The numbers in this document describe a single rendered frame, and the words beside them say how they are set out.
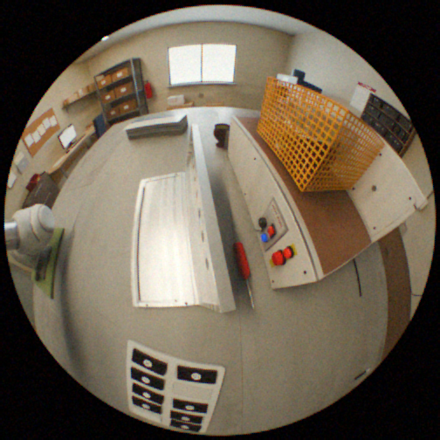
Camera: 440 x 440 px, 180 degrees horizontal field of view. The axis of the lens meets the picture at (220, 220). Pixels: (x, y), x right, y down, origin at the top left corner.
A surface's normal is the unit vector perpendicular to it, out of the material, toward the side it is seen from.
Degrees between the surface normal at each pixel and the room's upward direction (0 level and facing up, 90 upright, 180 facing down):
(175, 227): 0
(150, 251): 0
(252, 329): 0
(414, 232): 90
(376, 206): 90
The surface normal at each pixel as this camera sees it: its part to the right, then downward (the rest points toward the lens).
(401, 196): -0.98, 0.14
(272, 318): 0.04, -0.49
